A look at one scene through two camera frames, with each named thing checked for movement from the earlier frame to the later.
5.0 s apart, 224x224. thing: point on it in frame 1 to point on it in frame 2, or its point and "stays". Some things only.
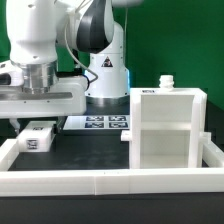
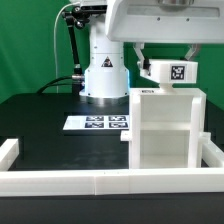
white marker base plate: x=96 y=122 stays
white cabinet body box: x=167 y=126 stays
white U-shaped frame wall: x=45 y=182 stays
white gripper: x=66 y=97 to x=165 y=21
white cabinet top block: x=36 y=137 to x=170 y=70
